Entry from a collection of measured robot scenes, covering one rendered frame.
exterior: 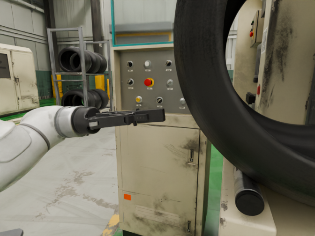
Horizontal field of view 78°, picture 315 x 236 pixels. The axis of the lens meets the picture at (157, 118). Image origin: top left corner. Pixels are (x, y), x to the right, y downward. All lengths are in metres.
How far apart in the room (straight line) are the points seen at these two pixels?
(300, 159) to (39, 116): 0.57
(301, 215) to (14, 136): 0.66
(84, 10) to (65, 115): 10.93
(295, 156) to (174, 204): 0.98
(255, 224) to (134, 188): 0.97
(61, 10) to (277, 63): 11.73
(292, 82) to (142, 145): 0.78
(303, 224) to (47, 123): 0.64
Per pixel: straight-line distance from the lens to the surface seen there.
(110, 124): 0.47
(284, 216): 0.55
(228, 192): 0.47
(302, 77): 0.72
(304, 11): 0.73
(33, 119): 0.60
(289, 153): 0.33
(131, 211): 1.40
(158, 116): 0.45
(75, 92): 3.92
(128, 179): 1.28
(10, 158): 0.53
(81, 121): 0.53
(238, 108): 0.30
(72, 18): 11.69
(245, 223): 0.40
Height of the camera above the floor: 1.11
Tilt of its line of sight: 12 degrees down
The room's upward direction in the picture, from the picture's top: straight up
